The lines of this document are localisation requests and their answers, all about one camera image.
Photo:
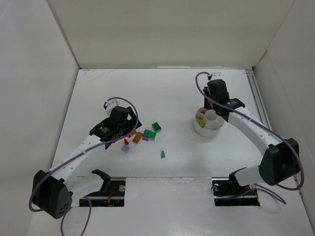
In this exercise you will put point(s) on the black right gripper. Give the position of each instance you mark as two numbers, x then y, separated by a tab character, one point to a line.
209	103

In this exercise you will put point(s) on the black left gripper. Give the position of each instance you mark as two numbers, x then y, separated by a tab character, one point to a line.
133	119

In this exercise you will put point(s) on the red large lego brick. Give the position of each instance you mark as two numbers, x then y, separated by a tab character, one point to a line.
202	112

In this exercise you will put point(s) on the white round divided container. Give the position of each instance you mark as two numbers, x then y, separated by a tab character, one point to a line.
214	123

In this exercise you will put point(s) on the lime green lego brick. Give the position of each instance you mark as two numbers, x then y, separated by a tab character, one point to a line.
200	122

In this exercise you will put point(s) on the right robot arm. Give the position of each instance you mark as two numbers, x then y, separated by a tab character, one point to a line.
280	157

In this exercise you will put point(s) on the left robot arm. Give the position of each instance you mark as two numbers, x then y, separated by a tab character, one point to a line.
57	190

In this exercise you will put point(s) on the lavender 2x2 lego brick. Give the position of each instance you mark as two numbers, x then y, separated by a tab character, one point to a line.
125	148

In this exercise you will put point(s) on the green 2x4 lego brick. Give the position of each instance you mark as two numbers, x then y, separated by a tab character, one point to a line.
150	134

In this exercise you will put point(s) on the green 2x2 lego brick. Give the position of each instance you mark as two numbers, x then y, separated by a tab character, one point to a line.
156	127

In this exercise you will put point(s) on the small dark green lego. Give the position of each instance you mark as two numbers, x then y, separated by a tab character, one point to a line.
163	154

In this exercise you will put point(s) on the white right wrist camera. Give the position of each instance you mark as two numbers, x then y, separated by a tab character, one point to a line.
215	76

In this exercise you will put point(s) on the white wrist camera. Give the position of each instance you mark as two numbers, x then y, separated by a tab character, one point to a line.
215	76
109	105

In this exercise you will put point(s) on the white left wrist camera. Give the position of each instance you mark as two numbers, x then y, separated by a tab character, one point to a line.
109	105

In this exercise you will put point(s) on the aluminium rail right side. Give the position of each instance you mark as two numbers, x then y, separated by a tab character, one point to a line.
262	113

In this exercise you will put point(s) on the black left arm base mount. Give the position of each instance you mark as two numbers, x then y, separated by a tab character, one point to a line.
111	193

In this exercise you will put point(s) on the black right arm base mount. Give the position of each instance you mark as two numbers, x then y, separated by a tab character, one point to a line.
229	193

